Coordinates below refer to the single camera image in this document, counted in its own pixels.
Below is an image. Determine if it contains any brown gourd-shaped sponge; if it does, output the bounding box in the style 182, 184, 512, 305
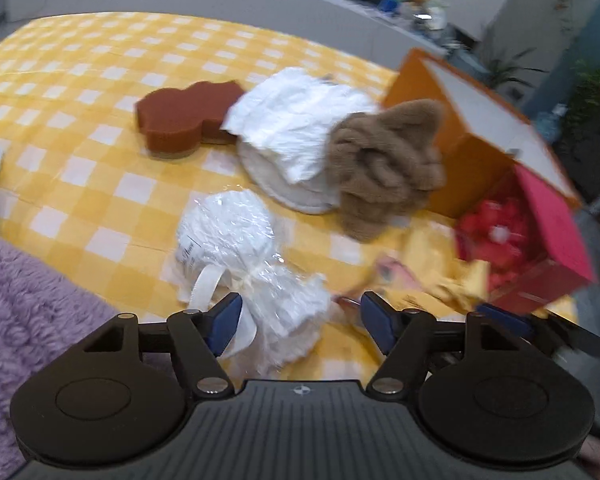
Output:
135, 81, 245, 157

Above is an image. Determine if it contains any white tissue cloth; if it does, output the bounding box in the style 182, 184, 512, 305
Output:
222, 67, 379, 184

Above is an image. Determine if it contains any yellow cloth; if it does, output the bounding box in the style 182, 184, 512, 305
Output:
372, 218, 490, 318

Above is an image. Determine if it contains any white lace item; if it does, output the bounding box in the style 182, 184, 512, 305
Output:
174, 191, 332, 378

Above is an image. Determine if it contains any pink box of red items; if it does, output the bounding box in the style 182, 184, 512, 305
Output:
455, 165, 596, 314

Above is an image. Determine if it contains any round white towel pad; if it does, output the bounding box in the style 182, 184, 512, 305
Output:
237, 140, 339, 214

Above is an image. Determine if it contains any purple fuzzy blanket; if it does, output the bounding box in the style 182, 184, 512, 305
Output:
0, 237, 117, 479

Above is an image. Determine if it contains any yellow white checkered tablecloth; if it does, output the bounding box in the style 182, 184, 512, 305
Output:
0, 13, 468, 380

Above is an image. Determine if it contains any potted long-leaf plant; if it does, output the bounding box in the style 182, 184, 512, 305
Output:
479, 34, 547, 90

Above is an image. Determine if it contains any white TV console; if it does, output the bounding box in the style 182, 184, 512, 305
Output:
6, 0, 445, 70

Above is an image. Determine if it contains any orange cardboard box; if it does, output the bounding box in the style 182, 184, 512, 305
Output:
381, 48, 580, 218

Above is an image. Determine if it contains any brown fuzzy plush cloth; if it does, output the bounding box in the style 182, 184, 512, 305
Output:
326, 99, 445, 243

